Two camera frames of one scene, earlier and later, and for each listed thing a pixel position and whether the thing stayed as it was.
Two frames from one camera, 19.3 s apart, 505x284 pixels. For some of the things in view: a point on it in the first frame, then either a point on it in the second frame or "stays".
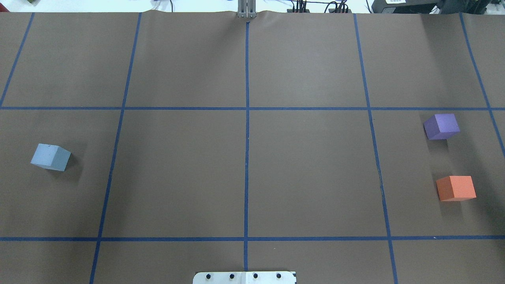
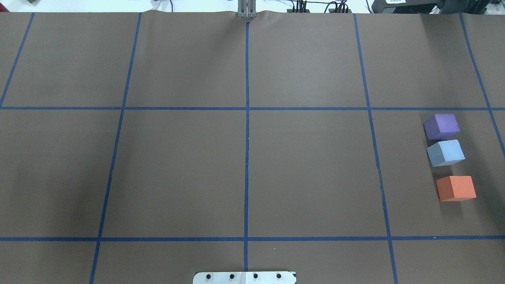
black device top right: [446, 6] stays
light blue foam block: [51, 157] -> [445, 152]
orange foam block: [455, 188] stays
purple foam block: [441, 126] stays
